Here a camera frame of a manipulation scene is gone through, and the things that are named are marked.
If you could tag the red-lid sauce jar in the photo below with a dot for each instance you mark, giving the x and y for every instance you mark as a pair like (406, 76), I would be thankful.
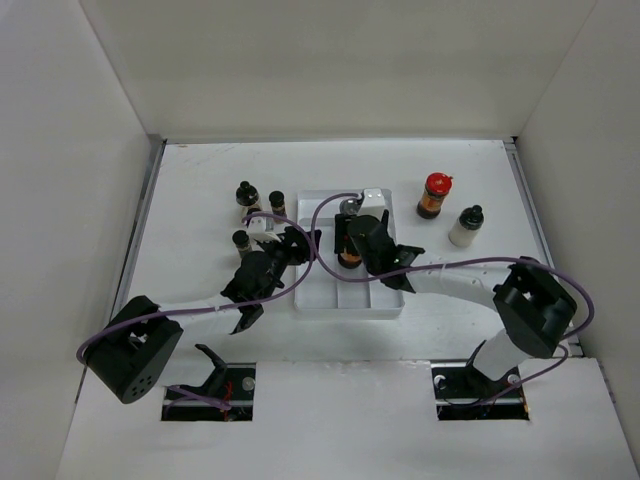
(436, 188)
(347, 254)

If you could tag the white divided organizer tray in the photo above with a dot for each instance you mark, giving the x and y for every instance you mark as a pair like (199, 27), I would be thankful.
(321, 294)

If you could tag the front black-cap spice bottle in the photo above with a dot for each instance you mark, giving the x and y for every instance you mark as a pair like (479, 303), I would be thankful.
(242, 242)

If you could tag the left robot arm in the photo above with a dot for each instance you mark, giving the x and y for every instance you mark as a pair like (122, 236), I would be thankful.
(131, 352)

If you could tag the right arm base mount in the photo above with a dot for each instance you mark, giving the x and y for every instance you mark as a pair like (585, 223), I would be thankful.
(463, 394)

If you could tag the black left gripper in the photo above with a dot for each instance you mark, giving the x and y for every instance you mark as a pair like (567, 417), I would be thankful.
(298, 254)

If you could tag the small black-cap spice bottle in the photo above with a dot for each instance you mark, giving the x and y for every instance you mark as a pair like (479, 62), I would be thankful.
(277, 203)

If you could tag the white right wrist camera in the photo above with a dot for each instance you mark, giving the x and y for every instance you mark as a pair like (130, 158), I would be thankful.
(372, 203)

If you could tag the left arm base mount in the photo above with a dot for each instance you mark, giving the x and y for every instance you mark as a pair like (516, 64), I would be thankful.
(226, 395)

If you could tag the knob-top spice grinder bottle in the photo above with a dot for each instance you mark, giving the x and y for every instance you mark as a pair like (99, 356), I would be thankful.
(247, 195)

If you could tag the white salt knob-top bottle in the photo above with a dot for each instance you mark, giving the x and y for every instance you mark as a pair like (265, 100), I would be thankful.
(468, 224)

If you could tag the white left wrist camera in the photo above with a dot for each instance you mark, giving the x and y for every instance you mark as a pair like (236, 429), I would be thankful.
(260, 227)

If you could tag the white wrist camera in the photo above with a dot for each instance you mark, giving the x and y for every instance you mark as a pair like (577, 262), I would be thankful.
(260, 227)
(372, 203)

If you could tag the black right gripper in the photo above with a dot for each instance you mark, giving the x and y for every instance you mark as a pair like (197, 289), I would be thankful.
(341, 230)

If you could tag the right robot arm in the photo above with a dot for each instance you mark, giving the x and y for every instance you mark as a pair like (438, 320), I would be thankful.
(535, 310)

